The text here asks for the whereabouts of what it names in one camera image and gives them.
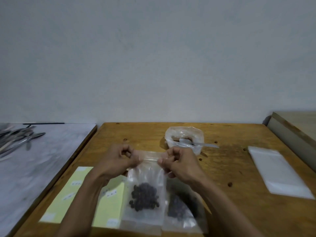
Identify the grey marble table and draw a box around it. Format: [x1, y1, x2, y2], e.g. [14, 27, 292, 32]
[0, 123, 97, 237]

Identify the open clear plastic bag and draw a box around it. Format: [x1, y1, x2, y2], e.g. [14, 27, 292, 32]
[164, 126, 205, 155]

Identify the clear zip bag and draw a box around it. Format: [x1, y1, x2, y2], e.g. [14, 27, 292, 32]
[120, 150, 169, 226]
[162, 177, 209, 234]

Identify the white plastic spoon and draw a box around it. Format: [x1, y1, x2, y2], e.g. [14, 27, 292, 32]
[179, 138, 220, 148]

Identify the stack of empty zip bags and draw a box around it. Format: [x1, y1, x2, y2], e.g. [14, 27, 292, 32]
[248, 146, 315, 200]

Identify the person's left hand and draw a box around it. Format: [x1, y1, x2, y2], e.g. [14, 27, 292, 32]
[92, 144, 144, 181]

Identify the yellow label sheet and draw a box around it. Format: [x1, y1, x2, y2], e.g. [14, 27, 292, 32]
[39, 166, 94, 224]
[92, 175, 127, 229]

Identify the person's right forearm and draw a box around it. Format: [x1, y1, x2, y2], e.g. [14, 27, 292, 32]
[190, 177, 264, 237]

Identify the pile of metal cutlery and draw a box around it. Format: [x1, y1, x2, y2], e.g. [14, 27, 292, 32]
[0, 124, 46, 159]

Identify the pile of black peppercorns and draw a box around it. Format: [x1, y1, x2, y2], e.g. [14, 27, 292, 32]
[129, 183, 160, 212]

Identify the person's right hand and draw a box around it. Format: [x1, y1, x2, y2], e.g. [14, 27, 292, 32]
[158, 146, 208, 188]

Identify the person's left forearm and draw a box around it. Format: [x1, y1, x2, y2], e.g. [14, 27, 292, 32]
[55, 170, 114, 237]

